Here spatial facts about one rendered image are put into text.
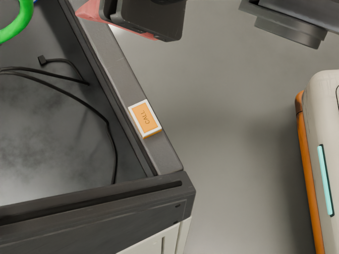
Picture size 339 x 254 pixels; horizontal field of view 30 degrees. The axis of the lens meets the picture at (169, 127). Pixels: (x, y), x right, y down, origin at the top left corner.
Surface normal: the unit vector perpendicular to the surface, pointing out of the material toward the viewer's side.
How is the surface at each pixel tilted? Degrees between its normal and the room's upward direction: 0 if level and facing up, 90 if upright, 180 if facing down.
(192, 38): 0
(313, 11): 34
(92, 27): 0
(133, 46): 0
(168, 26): 46
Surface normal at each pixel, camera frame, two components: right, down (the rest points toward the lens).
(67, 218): 0.62, -0.54
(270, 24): -0.72, -0.11
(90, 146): 0.02, -0.35
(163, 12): 0.69, 0.00
